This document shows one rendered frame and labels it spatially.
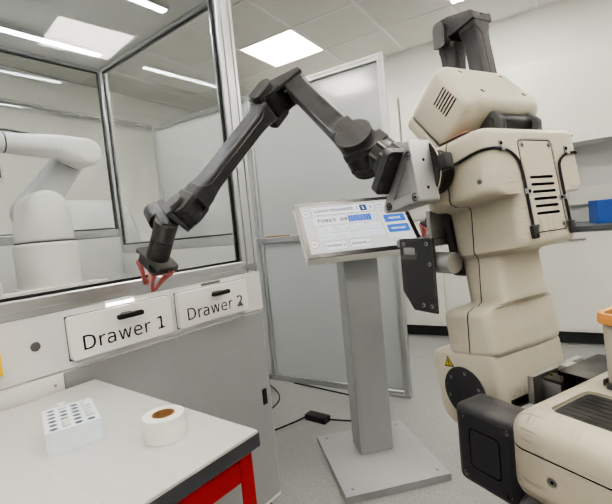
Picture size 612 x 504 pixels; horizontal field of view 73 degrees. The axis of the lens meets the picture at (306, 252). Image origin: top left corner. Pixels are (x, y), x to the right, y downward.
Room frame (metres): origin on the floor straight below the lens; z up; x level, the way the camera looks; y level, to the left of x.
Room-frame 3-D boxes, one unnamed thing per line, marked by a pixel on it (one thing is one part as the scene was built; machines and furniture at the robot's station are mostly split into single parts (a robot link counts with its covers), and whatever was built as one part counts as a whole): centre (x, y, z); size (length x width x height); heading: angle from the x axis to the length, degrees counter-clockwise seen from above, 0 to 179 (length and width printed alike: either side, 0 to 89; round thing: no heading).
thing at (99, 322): (1.12, 0.51, 0.87); 0.29 x 0.02 x 0.11; 142
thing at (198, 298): (1.37, 0.32, 0.87); 0.29 x 0.02 x 0.11; 142
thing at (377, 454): (1.83, -0.23, 0.51); 0.50 x 0.45 x 1.02; 11
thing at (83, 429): (0.73, 0.45, 0.78); 0.12 x 0.08 x 0.04; 34
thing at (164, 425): (0.69, 0.27, 0.78); 0.07 x 0.07 x 0.04
